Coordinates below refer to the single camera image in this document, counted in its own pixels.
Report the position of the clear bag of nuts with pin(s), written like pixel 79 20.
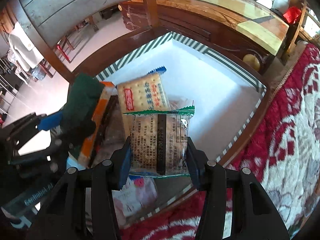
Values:
pixel 111 135

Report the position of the blue white cracker pack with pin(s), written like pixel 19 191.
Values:
pixel 142 94

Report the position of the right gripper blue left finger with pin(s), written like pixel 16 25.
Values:
pixel 121 164

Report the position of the green striped white box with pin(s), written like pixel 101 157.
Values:
pixel 229 99

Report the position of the floral fleece blanket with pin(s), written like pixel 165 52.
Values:
pixel 283 153

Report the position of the wooden glass-top cabinet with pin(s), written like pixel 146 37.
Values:
pixel 244 28

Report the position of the green edged clear biscuit pack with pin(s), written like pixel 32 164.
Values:
pixel 158 141

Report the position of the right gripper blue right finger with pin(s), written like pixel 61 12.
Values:
pixel 196 161

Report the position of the dark green snack pack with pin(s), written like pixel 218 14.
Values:
pixel 77 113

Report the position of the orange cracker pack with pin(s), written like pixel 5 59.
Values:
pixel 88 144

